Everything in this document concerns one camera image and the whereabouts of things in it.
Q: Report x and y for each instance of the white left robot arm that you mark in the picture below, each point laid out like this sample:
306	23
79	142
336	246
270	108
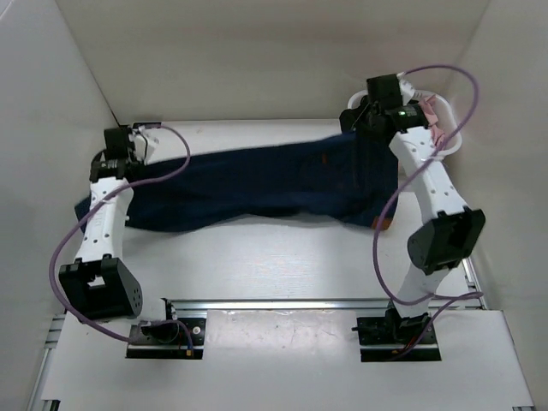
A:
98	284

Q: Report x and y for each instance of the dark blue denim trousers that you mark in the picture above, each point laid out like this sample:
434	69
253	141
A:
344	177

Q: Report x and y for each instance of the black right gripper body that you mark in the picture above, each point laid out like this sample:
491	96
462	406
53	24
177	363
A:
365	128

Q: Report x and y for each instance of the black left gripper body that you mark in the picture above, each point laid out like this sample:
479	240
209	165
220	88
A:
136	160

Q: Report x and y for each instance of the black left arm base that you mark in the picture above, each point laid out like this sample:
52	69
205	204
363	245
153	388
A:
169	342

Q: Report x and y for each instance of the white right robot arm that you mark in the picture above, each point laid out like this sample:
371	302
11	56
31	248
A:
449	228

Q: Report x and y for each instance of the pink garment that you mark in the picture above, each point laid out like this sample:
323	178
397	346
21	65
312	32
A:
427	104

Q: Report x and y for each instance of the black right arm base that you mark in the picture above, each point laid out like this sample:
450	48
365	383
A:
391	338

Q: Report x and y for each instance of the aluminium front frame rail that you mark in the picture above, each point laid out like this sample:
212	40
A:
280	304

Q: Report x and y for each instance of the white plastic laundry basket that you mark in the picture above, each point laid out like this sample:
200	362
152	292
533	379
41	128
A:
443	109

